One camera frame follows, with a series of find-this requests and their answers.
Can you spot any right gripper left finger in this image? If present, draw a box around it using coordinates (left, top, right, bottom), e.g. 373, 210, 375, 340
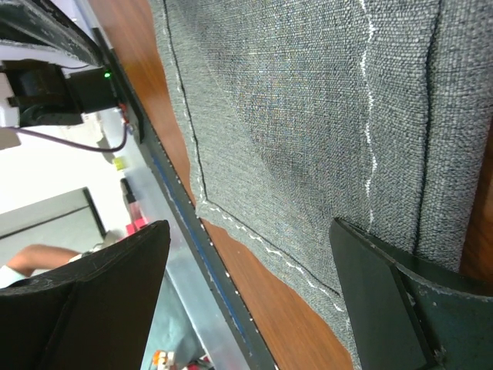
1, 220, 170, 369

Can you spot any person forearm in background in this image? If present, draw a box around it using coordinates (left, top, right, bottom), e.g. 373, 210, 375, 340
6, 244, 81, 277

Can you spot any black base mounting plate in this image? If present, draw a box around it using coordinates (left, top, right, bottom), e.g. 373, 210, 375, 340
0, 0, 278, 370

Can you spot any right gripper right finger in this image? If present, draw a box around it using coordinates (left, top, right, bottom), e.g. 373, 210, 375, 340
330, 219, 492, 369

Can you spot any grey cloth napkin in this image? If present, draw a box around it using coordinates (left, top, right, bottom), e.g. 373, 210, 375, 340
149, 1, 492, 369

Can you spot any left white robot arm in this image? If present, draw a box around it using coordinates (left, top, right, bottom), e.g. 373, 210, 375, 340
1, 59, 118, 128

